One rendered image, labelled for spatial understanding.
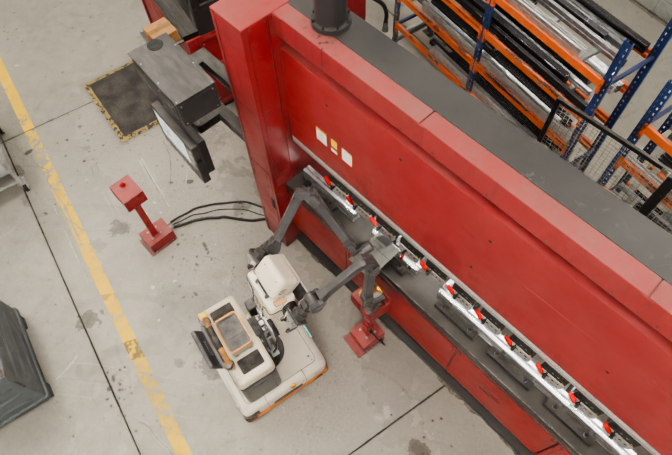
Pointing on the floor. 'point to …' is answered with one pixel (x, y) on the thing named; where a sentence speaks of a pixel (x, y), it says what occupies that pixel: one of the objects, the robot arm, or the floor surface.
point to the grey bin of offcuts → (18, 368)
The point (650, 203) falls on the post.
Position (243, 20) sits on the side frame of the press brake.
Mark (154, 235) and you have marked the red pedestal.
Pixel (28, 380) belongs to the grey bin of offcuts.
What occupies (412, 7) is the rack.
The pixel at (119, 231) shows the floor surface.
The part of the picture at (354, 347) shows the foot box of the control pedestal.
